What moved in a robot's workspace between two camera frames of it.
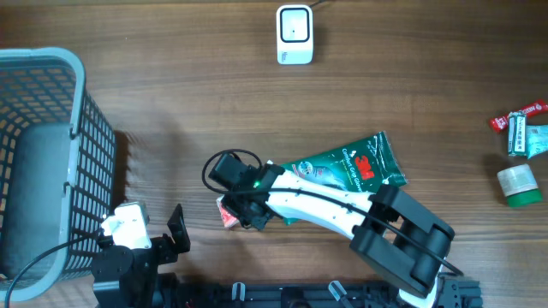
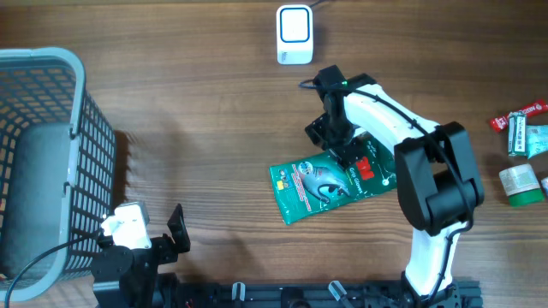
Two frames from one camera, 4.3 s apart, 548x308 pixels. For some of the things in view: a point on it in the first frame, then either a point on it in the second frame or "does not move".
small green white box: [517, 136] does not move
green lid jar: [519, 186] does not move
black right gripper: [253, 219] -> [346, 152]
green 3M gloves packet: [361, 165] does not move
